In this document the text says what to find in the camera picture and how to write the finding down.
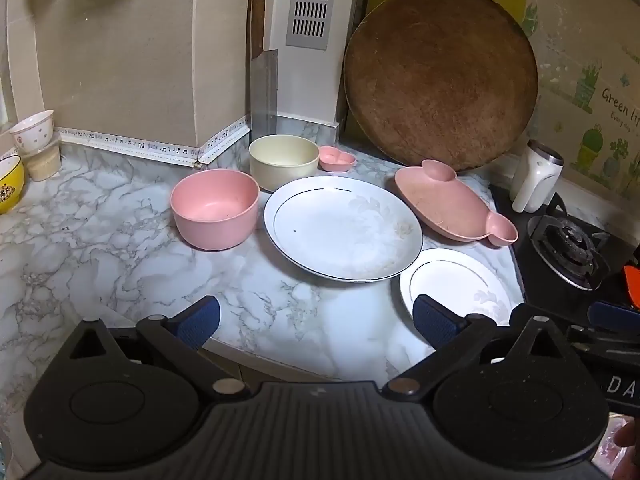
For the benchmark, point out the grey vent grille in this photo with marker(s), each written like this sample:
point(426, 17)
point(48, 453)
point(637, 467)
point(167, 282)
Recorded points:
point(310, 5)

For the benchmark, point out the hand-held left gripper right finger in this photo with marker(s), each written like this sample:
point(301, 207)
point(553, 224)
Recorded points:
point(432, 320)

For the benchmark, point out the music note trim tape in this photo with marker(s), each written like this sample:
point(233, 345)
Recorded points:
point(125, 144)

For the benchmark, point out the yellow bowl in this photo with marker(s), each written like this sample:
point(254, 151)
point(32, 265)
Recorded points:
point(10, 185)

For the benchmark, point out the large white plate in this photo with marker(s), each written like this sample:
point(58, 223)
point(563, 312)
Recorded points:
point(340, 230)

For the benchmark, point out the orange object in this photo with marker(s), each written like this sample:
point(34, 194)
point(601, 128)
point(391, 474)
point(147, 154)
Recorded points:
point(631, 282)

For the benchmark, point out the pink bowl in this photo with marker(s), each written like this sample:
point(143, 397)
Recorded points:
point(215, 205)

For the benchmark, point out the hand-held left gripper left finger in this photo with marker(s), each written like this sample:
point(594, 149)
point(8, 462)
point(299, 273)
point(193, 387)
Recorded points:
point(200, 317)

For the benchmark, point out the cream bowl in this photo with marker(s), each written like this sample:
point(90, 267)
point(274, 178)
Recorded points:
point(282, 160)

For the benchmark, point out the white lidded thermos cup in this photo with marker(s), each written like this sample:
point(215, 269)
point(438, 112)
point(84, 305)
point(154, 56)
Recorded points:
point(532, 180)

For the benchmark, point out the round wooden cutting board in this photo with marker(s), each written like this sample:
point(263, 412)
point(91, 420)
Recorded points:
point(440, 80)

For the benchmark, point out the person's right hand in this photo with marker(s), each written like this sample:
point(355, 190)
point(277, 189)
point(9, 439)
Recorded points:
point(631, 447)

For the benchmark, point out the pink bear-shaped plate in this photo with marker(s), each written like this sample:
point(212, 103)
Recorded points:
point(445, 205)

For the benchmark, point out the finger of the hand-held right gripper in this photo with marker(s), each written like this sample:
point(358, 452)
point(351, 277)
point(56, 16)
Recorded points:
point(605, 340)
point(612, 314)

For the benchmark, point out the white dotted bowl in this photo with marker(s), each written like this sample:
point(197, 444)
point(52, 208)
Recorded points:
point(32, 130)

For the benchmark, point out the plant print wall sticker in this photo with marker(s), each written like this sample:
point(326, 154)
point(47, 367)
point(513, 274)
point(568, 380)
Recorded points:
point(600, 90)

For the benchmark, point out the pink heart-shaped dish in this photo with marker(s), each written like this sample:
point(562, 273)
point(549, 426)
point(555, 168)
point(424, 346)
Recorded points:
point(336, 158)

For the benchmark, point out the black gas stove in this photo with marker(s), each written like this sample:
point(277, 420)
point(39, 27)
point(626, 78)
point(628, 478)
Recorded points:
point(545, 280)

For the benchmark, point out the small white plate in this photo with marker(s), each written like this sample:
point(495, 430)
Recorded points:
point(450, 280)

